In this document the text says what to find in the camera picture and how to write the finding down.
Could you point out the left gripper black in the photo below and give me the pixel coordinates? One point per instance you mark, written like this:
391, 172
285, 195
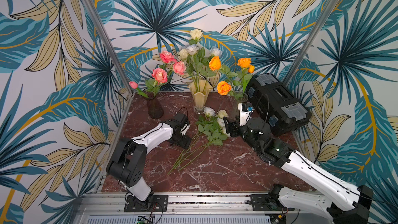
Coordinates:
185, 143

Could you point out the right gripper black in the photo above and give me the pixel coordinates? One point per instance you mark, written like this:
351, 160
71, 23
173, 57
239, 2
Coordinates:
234, 125

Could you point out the orange rose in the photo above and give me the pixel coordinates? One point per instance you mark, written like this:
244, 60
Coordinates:
217, 67
229, 88
242, 63

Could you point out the orange tulip bud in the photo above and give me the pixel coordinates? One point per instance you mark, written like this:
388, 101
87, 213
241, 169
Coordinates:
247, 76

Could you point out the pink rose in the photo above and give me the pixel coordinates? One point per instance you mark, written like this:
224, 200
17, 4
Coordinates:
168, 59
178, 68
159, 78

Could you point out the pink tulip bud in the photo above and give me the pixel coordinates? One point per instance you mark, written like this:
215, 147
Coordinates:
136, 87

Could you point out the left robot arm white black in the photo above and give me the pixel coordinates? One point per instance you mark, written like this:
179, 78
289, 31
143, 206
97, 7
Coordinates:
127, 162

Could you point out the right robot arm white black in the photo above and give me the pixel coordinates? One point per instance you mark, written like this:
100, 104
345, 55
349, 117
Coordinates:
338, 201

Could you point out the white rose bunch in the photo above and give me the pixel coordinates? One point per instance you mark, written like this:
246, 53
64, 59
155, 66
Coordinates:
211, 131

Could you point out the clear glass vase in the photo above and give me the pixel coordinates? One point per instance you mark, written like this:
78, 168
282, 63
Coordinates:
239, 97

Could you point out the dark purple glass vase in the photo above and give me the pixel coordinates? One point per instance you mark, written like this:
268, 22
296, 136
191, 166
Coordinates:
155, 109

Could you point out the black plastic toolbox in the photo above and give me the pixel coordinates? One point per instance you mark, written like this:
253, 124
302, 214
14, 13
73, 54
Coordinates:
276, 104

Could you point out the cream yellow fluted vase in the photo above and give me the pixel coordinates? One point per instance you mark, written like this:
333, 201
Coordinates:
200, 92

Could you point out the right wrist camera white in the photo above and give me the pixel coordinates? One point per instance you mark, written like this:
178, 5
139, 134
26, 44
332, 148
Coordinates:
246, 109

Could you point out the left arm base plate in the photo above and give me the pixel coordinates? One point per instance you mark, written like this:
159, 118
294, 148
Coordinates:
146, 203

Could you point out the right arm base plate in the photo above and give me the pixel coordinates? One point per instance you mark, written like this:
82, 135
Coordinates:
266, 203

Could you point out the aluminium front rail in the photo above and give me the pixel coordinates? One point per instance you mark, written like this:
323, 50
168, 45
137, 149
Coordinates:
190, 208

